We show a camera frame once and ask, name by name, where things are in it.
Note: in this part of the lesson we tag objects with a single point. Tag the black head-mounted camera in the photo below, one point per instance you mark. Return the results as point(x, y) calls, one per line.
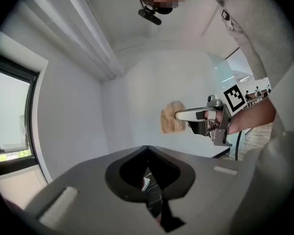
point(149, 17)

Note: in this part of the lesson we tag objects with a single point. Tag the person's grey sweatshirt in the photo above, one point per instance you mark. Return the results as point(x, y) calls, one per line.
point(272, 45)

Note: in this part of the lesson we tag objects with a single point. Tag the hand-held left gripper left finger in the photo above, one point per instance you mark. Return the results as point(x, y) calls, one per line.
point(88, 192)

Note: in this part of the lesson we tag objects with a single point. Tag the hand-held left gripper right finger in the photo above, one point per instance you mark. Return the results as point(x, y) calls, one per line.
point(210, 192)

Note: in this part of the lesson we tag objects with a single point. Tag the person's right forearm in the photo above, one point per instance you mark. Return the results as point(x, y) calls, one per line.
point(254, 116)

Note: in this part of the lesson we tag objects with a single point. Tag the person's right hand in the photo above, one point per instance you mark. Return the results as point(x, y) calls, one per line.
point(218, 117)

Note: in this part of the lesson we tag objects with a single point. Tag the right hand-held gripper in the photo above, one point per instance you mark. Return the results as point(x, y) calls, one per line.
point(227, 119)

